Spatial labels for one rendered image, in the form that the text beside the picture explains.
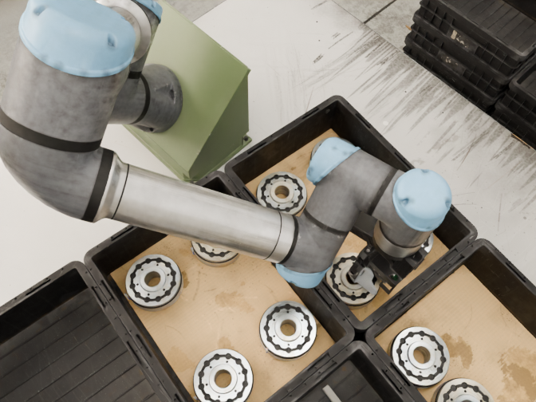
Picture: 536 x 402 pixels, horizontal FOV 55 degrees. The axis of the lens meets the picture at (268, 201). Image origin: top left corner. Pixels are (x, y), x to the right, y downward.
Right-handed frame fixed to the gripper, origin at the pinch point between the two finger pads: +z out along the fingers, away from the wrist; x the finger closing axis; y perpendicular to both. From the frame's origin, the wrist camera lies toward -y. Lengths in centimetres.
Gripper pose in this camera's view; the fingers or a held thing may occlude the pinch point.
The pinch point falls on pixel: (363, 268)
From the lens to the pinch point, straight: 101.3
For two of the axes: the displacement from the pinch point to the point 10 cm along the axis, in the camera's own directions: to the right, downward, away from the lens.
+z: -0.2, 4.4, 9.0
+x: 7.6, -5.8, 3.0
